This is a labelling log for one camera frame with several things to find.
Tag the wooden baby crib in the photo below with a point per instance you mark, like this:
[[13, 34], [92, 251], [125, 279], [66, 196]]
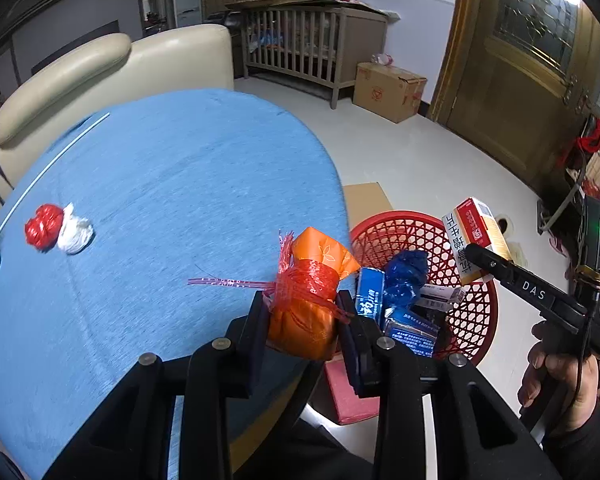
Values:
[[350, 25]]

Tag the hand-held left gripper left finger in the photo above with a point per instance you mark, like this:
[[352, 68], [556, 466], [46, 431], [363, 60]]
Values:
[[255, 355]]

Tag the white purple medicine box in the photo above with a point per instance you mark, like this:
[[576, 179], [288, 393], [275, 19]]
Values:
[[440, 295]]

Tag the wooden door with glass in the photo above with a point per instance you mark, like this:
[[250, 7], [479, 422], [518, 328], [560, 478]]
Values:
[[505, 85]]

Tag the flat cardboard sheet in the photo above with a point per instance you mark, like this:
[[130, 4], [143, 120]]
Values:
[[367, 200]]

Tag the crumpled red plastic wrapper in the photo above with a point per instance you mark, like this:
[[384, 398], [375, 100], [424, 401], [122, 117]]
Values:
[[42, 227]]

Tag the person's right forearm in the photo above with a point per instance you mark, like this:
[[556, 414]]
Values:
[[590, 452]]

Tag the blue tablecloth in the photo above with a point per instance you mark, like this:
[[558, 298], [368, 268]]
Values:
[[180, 170]]

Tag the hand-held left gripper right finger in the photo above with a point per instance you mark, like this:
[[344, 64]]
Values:
[[352, 360]]

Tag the red cloth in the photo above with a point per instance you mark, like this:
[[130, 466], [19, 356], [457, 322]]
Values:
[[592, 140]]

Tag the small red white carton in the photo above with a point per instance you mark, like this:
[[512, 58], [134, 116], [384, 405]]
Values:
[[475, 230]]

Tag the brown cardboard box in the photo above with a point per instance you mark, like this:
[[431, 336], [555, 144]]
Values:
[[387, 90]]

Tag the person's dark clothing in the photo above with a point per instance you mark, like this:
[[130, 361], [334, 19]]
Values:
[[300, 452]]

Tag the person's right hand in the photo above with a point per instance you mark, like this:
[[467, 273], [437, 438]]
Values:
[[575, 390]]

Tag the orange packet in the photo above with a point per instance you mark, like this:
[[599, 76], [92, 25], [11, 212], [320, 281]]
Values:
[[300, 330]]

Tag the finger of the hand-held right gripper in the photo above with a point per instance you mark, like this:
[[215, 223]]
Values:
[[525, 285]]

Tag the blue plastic bag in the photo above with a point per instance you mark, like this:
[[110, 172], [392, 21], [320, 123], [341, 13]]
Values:
[[405, 275]]

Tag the cream leather sofa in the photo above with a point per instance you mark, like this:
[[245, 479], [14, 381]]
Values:
[[80, 70]]

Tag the red plastic basket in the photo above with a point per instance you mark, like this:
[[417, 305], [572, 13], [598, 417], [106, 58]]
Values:
[[380, 230]]

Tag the blue white small box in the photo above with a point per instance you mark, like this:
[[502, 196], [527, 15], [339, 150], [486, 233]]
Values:
[[370, 295], [410, 332]]

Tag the red white crumpled bag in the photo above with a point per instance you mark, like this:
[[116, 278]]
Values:
[[76, 232]]

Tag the pink flat box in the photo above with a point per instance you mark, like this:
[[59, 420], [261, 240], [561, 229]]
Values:
[[345, 390]]

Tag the white standing air conditioner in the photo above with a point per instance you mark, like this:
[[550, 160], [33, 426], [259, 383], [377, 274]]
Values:
[[186, 0]]

